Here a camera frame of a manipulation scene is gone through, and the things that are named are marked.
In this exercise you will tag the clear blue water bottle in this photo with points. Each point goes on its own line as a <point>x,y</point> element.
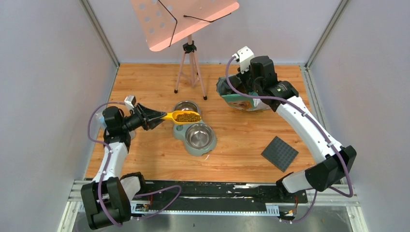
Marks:
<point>101,121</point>

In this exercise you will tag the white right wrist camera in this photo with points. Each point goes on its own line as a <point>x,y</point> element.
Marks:
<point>243,56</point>

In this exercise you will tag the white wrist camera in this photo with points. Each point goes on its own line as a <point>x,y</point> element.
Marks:
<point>130,103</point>
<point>243,56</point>

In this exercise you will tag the green dog food bag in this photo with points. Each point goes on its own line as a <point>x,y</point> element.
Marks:
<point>235,100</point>

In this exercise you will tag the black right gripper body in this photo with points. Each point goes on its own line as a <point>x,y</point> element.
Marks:
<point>248,81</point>

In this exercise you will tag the brown kibble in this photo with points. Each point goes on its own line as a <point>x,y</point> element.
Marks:
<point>188,117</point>

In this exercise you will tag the green double pet bowl stand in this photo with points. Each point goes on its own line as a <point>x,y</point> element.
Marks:
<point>179,134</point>

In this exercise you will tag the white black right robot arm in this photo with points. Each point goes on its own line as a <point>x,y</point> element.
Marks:
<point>333,160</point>

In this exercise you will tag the pink music stand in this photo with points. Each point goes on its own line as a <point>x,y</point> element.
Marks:
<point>166,22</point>

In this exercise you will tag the dark grey studded plate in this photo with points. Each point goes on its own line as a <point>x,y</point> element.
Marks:
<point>280,154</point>

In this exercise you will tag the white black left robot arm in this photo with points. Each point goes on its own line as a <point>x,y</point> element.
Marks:
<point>107,199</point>

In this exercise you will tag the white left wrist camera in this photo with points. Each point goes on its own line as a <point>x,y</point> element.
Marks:
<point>130,103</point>

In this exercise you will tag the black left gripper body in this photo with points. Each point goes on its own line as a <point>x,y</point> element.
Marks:
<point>140,116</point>

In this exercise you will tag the yellow plastic scoop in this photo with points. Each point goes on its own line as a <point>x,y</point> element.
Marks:
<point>171,116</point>

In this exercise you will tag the near steel bowl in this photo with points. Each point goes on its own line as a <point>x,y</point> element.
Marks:
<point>199,136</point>

